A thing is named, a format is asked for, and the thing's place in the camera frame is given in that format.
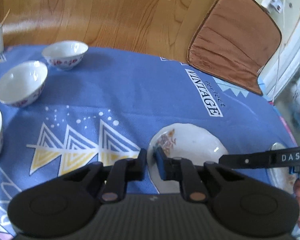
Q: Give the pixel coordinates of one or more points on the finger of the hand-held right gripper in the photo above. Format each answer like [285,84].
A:
[260,158]

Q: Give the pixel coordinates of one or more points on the white floral plate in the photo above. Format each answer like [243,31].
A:
[190,142]
[280,177]

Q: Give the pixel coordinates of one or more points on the blue printed tablecloth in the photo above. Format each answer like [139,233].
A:
[130,87]

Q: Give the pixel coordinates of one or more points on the white power strip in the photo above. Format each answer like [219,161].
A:
[273,3]

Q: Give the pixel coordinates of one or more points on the white-framed frosted glass door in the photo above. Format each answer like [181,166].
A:
[297,55]

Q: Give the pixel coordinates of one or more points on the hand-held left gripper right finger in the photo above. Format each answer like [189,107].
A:
[160,163]

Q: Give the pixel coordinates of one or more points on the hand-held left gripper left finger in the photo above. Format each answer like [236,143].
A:
[140,165]

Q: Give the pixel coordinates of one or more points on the thin wooden stick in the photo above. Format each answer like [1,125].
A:
[5,17]

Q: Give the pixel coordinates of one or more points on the wood-pattern wall sheet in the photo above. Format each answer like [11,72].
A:
[102,12]

